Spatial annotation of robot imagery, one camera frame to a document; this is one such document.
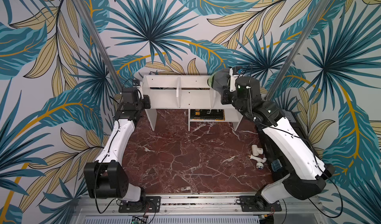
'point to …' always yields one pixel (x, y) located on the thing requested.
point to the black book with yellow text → (207, 114)
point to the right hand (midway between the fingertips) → (226, 86)
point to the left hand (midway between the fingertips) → (144, 97)
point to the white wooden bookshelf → (193, 92)
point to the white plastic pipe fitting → (256, 151)
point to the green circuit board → (136, 222)
